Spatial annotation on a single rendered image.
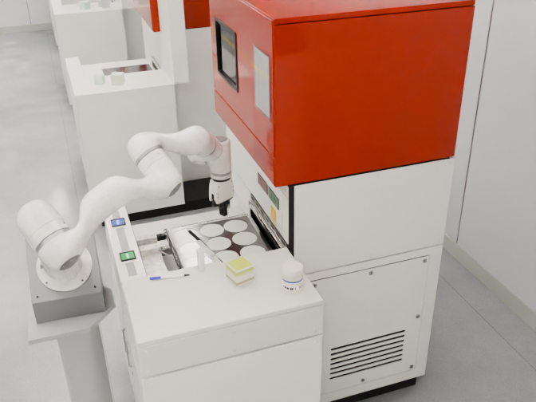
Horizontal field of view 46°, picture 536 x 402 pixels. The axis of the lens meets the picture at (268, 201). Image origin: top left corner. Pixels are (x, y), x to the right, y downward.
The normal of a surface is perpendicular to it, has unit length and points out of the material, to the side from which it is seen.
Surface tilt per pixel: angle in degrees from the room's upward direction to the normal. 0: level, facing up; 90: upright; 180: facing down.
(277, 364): 90
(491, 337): 0
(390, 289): 90
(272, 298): 0
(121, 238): 0
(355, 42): 90
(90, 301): 90
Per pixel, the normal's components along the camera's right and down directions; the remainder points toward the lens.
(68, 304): 0.28, 0.46
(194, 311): -0.01, -0.88
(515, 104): -0.94, 0.17
